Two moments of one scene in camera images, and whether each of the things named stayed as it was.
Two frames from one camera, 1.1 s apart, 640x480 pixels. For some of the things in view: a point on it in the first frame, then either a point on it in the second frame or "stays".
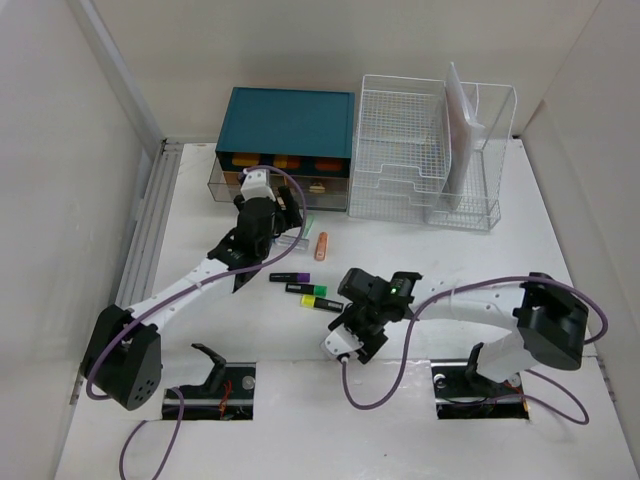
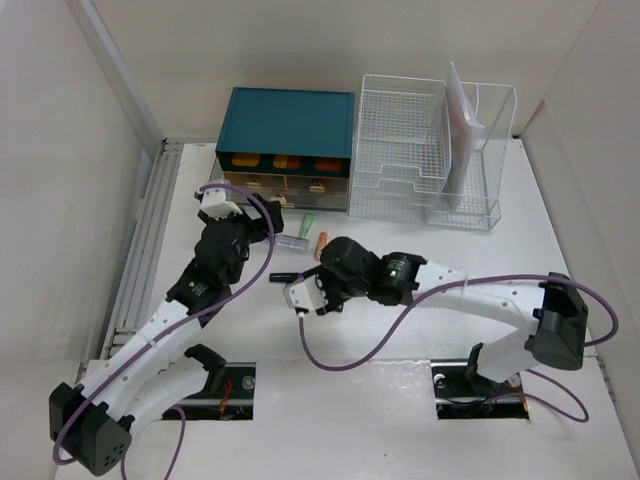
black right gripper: (371, 344) → (334, 302)
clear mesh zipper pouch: (464, 133) stays
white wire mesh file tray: (402, 150) stays
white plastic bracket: (342, 341) → (305, 293)
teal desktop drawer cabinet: (306, 132) stays
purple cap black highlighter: (302, 277) stays
